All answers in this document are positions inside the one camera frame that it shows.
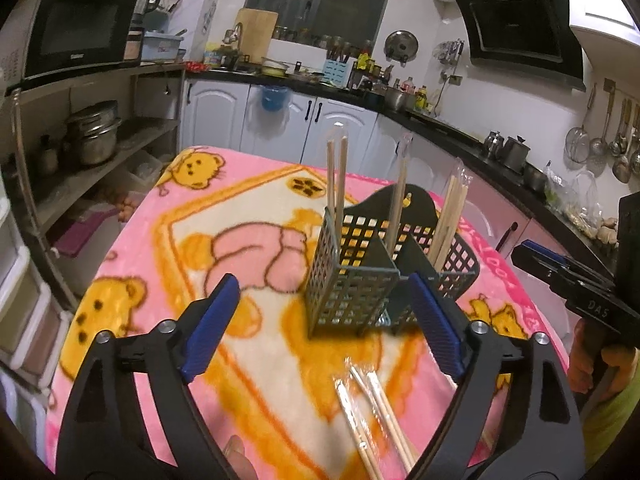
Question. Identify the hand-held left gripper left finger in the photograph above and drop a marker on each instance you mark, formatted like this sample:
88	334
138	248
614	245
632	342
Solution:
212	327

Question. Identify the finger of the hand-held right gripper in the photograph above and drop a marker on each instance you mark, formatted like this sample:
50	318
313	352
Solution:
555	280
565	259

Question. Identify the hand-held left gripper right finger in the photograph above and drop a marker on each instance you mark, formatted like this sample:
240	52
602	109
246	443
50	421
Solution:
437	325

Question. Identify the dark green chopstick holder basket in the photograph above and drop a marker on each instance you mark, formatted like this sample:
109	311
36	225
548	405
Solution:
350	285

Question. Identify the wooden chopstick pair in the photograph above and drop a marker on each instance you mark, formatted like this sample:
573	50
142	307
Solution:
459	210
447	212
342	175
398	200
357	430
387	415

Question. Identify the person's right forearm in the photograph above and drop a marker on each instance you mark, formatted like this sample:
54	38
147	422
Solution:
615	425

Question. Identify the row of hanging kitchen utensils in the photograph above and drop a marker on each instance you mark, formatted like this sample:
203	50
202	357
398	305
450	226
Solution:
620	145

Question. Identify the person's right hand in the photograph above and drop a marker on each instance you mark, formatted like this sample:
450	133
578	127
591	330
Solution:
582	360

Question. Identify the person's left hand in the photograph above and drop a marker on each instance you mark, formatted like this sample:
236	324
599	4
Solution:
240	457

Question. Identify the pile of ginger roots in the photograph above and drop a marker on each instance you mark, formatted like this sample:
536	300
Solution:
607	230

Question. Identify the clear plastic bags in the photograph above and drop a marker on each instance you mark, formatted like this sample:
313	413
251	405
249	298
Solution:
570	195

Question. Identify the chopsticks standing in basket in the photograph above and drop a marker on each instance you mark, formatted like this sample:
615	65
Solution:
480	185

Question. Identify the lidded metal pot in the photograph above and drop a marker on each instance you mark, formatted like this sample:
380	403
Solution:
516	156

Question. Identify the pink printed blanket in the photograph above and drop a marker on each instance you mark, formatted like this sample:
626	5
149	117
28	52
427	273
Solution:
235	200

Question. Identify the small metal kettle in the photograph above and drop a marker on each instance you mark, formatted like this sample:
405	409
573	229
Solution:
492	146

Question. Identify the pink storage box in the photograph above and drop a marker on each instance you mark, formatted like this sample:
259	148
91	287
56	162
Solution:
80	235

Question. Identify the black kitchen countertop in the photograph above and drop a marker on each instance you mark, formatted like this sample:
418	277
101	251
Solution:
440	127

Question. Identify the white plastic drawer unit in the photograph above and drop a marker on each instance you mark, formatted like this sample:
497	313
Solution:
25	320

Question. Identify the metal shelf rack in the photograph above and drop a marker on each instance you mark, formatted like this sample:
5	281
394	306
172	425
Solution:
150	125

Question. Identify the yellow oil bottle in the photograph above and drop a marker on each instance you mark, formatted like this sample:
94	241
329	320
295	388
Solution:
423	99

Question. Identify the white base cabinets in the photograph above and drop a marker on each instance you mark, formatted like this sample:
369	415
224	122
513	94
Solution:
215	110

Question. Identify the stack of metal pots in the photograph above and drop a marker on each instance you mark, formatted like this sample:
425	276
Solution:
95	135

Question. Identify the steel cooking pot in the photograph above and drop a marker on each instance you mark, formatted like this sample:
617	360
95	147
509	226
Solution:
395	99

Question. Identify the blue hanging bin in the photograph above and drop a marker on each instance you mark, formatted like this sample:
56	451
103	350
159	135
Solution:
275	99

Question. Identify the black range hood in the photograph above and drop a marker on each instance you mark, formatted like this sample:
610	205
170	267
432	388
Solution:
520	20

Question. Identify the metal pot lid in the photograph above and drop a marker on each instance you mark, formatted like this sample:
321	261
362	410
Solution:
401	46

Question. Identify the blue knife block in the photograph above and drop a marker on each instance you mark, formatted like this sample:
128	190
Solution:
336	74

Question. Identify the pale blue storage box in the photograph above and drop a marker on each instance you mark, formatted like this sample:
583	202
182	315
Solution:
162	46

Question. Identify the wooden cutting board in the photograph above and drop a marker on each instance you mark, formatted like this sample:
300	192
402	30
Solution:
257	35

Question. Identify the row of spice jars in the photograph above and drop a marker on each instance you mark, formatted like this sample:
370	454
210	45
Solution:
320	40

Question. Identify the black microwave oven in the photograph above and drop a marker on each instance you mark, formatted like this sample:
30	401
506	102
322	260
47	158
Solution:
80	30

